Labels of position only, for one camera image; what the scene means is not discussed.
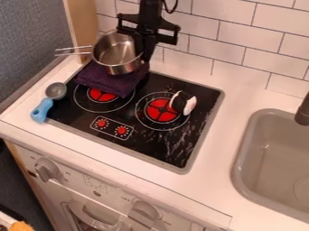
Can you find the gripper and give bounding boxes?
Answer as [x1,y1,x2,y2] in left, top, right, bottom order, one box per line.
[116,13,183,65]

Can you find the silver pot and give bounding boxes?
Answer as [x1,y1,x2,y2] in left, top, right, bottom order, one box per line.
[52,31,146,77]

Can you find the purple cloth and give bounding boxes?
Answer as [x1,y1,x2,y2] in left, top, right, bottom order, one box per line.
[73,60,151,99]

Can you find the wooden board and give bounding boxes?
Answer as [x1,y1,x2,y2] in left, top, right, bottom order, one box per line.
[61,0,100,65]

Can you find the toy stove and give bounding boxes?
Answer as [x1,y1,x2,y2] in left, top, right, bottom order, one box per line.
[44,69,226,176]

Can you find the blue and grey scoop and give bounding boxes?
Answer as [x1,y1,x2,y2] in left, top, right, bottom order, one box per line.
[29,81,70,124]

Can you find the tap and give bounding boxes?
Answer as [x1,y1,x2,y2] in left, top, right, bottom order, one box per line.
[293,91,309,127]

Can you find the toy sink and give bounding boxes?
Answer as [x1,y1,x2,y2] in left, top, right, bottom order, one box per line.
[230,107,309,224]

